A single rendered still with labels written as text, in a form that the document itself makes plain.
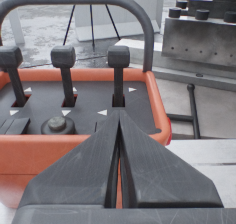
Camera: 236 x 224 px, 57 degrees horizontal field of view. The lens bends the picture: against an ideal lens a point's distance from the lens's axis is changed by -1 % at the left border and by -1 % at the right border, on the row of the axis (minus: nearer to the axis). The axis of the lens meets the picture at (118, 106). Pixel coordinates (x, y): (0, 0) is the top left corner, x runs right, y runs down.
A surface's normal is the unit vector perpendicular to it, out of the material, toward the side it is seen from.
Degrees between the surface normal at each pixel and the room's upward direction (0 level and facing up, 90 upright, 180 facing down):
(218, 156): 0
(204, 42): 90
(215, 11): 90
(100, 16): 90
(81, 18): 90
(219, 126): 0
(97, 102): 0
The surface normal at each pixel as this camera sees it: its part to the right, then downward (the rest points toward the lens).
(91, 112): 0.00, -0.83
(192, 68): -0.36, 0.52
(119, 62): 0.00, 0.56
